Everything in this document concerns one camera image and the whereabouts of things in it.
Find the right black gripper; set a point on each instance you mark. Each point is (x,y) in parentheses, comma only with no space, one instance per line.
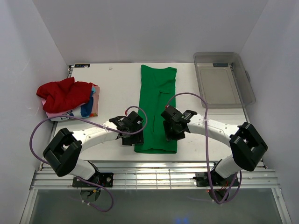
(172,136)

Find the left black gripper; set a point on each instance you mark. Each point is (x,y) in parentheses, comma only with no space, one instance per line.
(132,140)

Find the green t shirt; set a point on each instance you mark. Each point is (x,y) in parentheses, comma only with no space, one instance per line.
(157,87)

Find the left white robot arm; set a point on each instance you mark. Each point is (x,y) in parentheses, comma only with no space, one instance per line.
(63,152)

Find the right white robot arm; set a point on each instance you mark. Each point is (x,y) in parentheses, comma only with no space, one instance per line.
(246,144)

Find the blue folded shirt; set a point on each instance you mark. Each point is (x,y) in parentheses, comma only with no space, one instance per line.
(86,109)

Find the grey plastic bin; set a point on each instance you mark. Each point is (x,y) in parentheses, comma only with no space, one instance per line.
(223,81)

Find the red t shirt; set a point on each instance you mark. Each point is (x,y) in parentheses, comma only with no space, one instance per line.
(64,95)

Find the blue label sticker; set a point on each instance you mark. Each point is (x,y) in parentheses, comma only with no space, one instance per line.
(82,65)

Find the aluminium frame rail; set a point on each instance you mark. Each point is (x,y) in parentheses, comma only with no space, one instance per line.
(163,175)

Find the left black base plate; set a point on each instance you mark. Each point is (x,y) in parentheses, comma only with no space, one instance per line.
(103,179)

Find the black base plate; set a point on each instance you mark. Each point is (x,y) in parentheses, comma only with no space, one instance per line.
(103,179)
(203,181)

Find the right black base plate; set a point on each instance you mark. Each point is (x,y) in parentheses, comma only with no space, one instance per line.
(203,181)

